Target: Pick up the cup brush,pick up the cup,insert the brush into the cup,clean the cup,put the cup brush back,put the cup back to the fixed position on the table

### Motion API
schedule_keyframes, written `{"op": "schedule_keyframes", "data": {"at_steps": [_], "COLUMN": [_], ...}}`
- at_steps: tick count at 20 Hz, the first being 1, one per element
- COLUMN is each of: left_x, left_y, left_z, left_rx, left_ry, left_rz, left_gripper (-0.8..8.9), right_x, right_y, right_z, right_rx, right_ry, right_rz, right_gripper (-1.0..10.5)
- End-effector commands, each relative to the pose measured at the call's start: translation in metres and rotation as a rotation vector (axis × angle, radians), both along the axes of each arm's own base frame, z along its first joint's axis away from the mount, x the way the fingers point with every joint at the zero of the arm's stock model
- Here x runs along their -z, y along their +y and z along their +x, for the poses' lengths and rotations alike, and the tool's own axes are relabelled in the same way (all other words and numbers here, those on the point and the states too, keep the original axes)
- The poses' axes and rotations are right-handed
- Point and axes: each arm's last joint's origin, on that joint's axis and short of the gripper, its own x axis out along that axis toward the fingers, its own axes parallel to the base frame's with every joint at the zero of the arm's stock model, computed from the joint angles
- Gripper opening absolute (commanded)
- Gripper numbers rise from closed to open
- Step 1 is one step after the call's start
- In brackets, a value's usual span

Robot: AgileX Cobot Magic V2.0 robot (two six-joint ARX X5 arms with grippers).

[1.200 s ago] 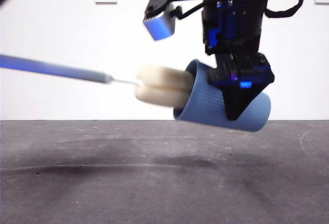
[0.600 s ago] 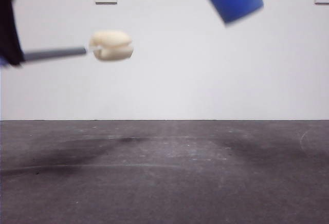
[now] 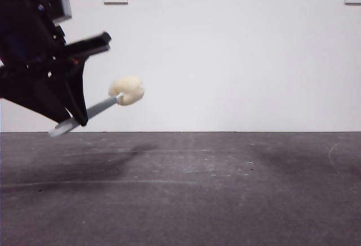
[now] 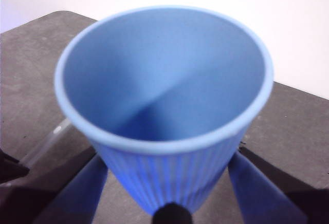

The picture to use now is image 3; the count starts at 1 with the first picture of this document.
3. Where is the grey-handled sponge cup brush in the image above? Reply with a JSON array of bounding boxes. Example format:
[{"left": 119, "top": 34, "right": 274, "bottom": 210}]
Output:
[{"left": 48, "top": 75, "right": 146, "bottom": 138}]

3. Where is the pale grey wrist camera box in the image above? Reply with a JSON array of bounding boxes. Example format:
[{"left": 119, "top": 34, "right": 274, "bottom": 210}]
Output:
[{"left": 60, "top": 0, "right": 72, "bottom": 19}]

